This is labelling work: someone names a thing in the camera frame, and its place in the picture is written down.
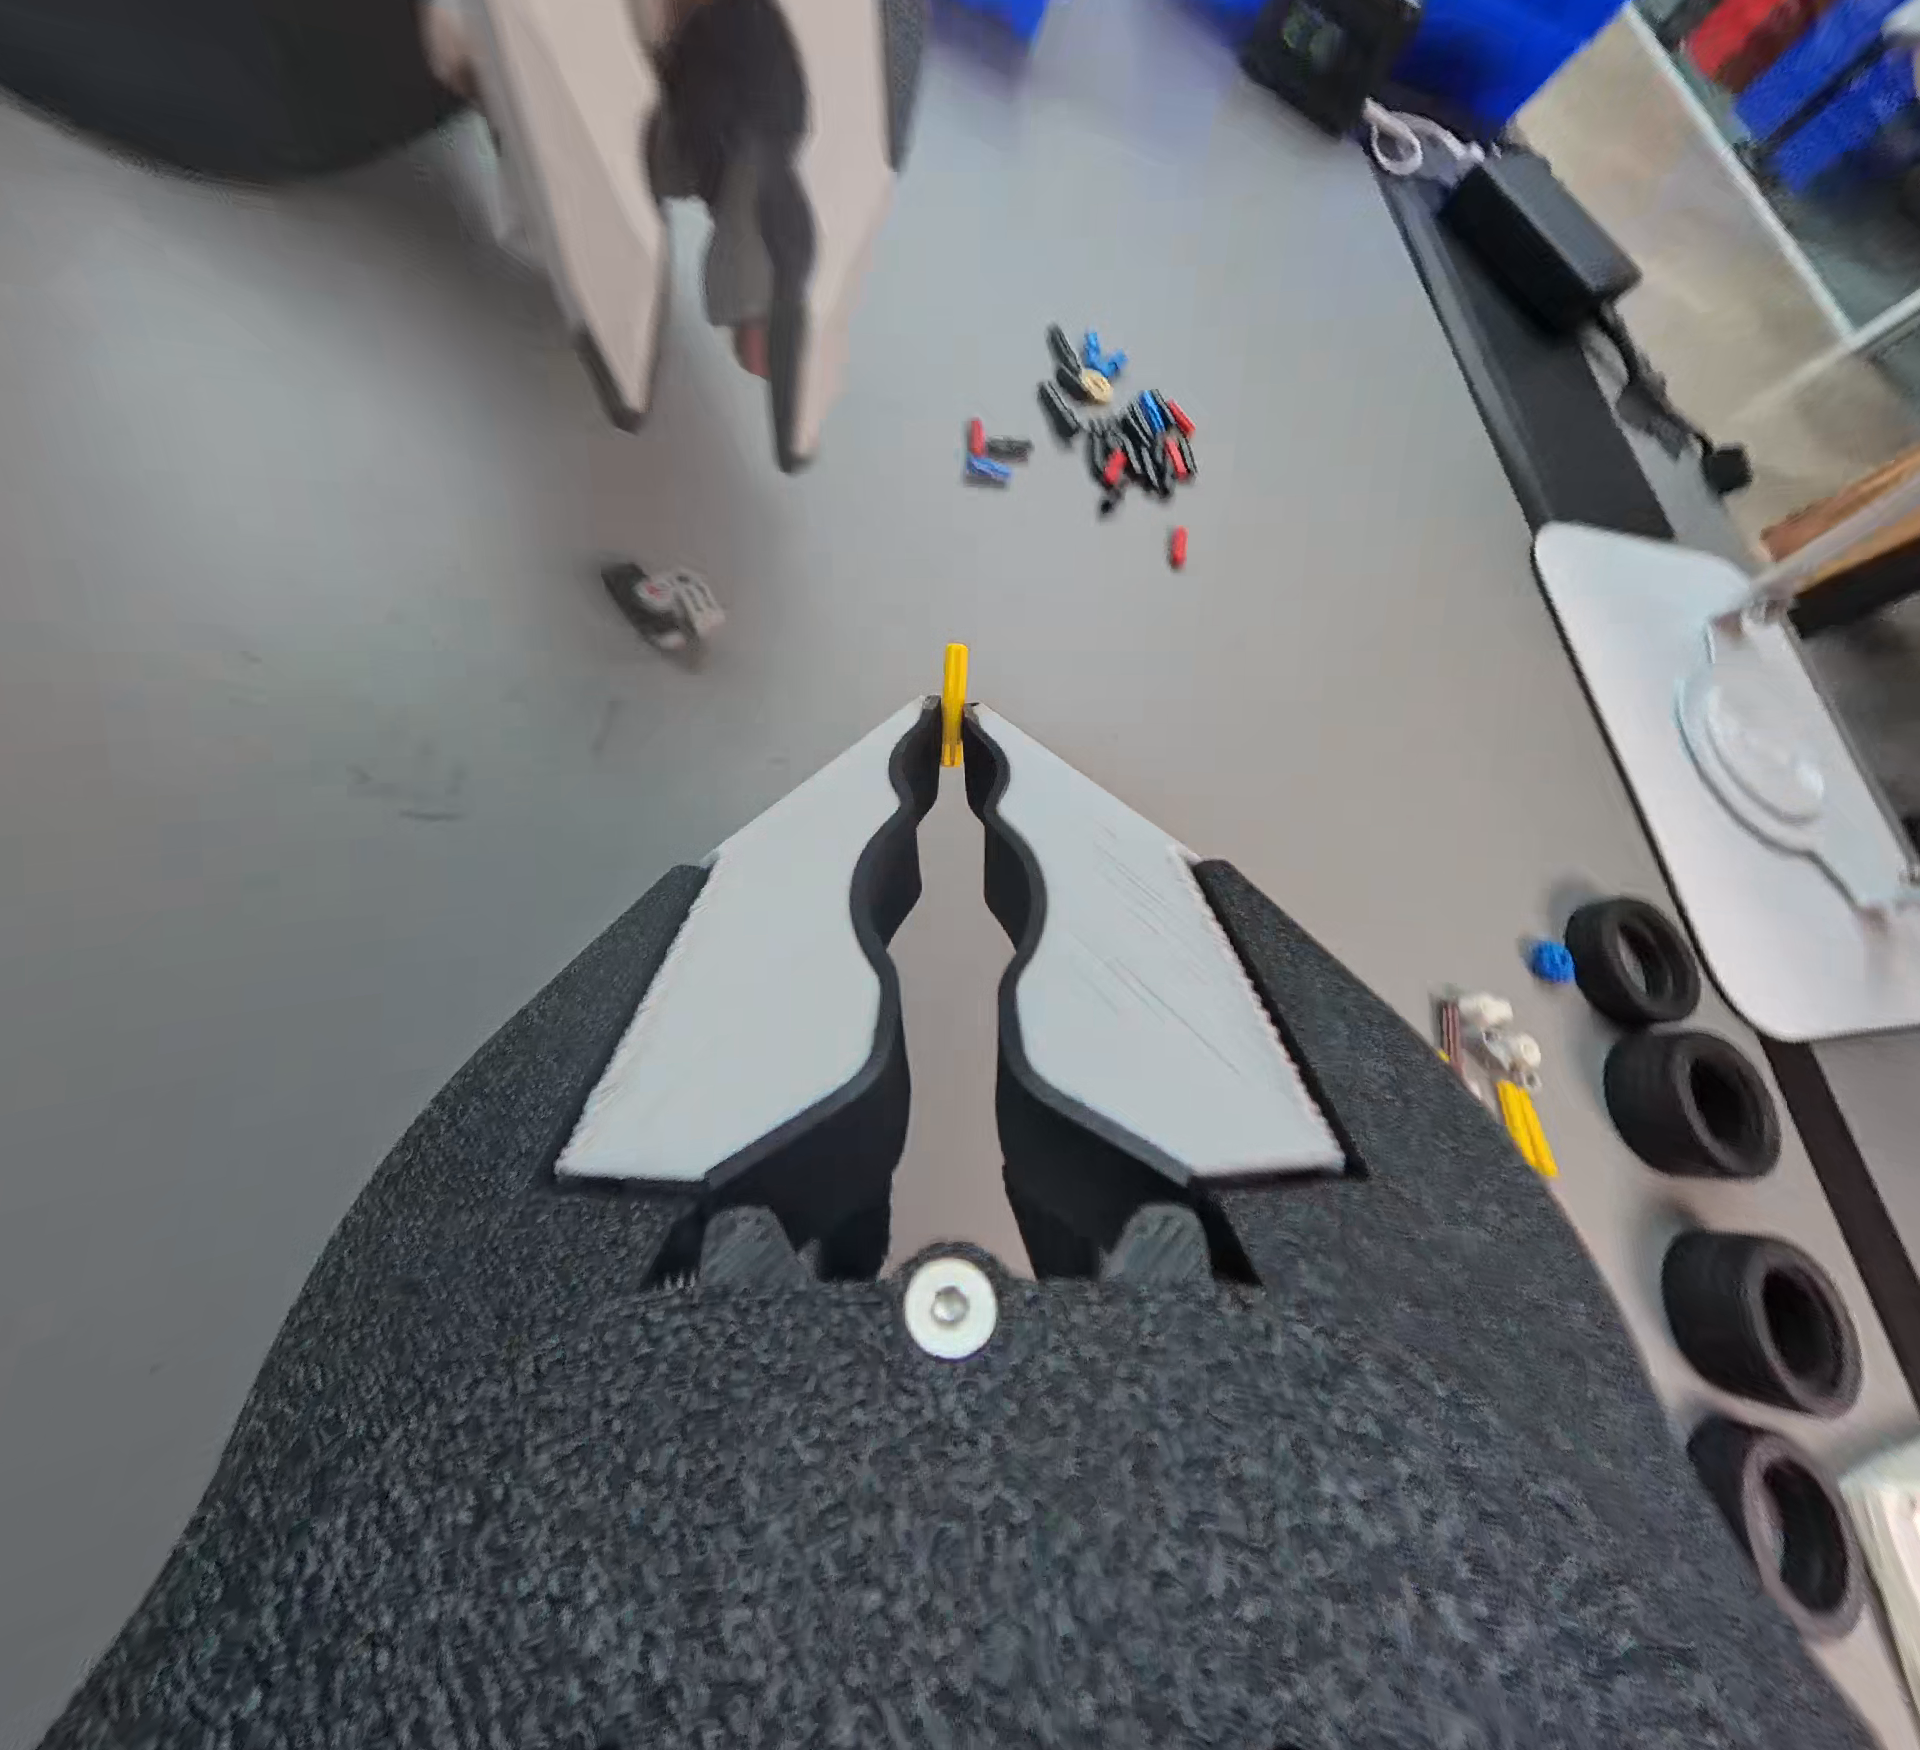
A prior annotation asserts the white cable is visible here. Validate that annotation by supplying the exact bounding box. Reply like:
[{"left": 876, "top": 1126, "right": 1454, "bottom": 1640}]
[{"left": 1357, "top": 97, "right": 1486, "bottom": 184}]

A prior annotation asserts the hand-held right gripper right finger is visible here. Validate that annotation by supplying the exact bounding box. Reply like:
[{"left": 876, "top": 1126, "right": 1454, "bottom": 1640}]
[{"left": 964, "top": 705, "right": 1349, "bottom": 1191}]

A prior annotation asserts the black power adapter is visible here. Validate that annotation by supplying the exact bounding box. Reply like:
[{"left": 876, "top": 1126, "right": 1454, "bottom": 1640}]
[{"left": 1440, "top": 146, "right": 1643, "bottom": 335}]

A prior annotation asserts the black adapter cable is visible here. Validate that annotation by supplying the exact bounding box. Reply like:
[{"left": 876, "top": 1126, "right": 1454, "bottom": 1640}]
[{"left": 1581, "top": 302, "right": 1756, "bottom": 500}]

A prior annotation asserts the pile of small connector pins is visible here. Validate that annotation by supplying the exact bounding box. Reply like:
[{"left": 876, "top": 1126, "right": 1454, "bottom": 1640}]
[{"left": 959, "top": 323, "right": 1202, "bottom": 519}]

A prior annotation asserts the white book stand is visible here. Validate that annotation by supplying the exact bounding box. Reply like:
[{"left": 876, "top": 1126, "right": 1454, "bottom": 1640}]
[{"left": 1531, "top": 445, "right": 1920, "bottom": 1044}]

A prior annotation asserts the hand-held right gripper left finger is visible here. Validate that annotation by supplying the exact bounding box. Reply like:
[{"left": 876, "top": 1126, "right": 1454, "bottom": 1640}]
[{"left": 553, "top": 698, "right": 939, "bottom": 1189}]

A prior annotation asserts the grey desk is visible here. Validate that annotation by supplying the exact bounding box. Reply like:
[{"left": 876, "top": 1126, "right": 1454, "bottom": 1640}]
[{"left": 0, "top": 0, "right": 1920, "bottom": 1750}]

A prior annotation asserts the black charger with green display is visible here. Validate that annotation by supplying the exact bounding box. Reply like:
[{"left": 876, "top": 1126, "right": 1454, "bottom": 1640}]
[{"left": 1241, "top": 0, "right": 1424, "bottom": 139}]

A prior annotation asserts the black toy tire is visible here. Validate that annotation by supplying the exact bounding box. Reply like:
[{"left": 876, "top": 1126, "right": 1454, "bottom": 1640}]
[
  {"left": 1685, "top": 1411, "right": 1870, "bottom": 1644},
  {"left": 1563, "top": 895, "right": 1703, "bottom": 1028},
  {"left": 1657, "top": 1228, "right": 1866, "bottom": 1421},
  {"left": 1600, "top": 1026, "right": 1784, "bottom": 1180}
]

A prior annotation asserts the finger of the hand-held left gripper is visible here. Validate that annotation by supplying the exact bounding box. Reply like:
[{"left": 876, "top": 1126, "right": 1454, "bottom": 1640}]
[
  {"left": 457, "top": 0, "right": 674, "bottom": 436},
  {"left": 749, "top": 0, "right": 902, "bottom": 479}
]

